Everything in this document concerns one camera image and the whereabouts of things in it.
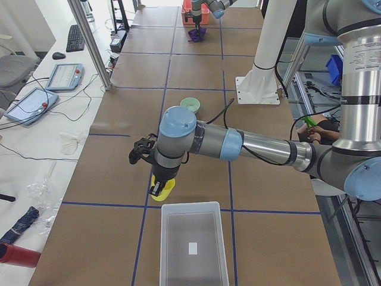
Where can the teach pendant tablet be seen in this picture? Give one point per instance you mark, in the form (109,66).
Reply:
(32,106)
(65,77)

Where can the black computer mouse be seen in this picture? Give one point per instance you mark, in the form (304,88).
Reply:
(58,56)

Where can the purple microfiber cloth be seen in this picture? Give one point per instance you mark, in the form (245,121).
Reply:
(197,35)

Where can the mint green bowl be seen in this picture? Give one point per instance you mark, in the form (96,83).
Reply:
(190,103)

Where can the black box with label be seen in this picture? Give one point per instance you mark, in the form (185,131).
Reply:
(118,41)

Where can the upper teach pendant tablet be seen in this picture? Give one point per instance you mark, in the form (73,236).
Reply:
(65,77)

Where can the yellow plastic cup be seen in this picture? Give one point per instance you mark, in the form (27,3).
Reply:
(166,191)

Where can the lower teach pendant tablet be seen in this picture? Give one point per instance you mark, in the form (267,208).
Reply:
(32,106)

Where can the blue parts bin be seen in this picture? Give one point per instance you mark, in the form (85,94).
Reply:
(335,69)

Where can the black keyboard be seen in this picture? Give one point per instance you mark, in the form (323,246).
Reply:
(75,40)

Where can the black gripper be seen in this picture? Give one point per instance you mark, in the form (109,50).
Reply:
(196,18)
(164,175)

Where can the white crumpled tissue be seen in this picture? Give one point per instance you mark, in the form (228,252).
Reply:
(71,141)

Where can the translucent white storage box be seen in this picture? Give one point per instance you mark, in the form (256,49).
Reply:
(192,248)

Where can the clear crumpled plastic bag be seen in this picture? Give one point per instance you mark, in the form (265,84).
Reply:
(47,202)

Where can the red bottle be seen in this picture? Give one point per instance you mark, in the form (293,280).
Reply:
(19,256)

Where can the aluminium frame post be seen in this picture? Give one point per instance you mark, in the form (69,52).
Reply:
(80,18)

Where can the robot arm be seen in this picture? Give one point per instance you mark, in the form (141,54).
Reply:
(351,164)
(217,8)

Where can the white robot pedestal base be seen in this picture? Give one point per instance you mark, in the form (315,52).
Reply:
(259,86)

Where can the pink plastic bin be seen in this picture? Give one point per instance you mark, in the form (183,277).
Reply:
(195,5)

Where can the folded dark blue umbrella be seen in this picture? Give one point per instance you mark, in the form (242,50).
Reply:
(23,224)

